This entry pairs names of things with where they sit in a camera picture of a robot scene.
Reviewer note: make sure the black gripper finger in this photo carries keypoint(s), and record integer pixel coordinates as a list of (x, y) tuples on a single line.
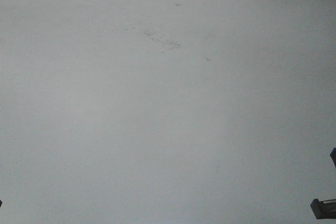
[(323, 209), (333, 156)]

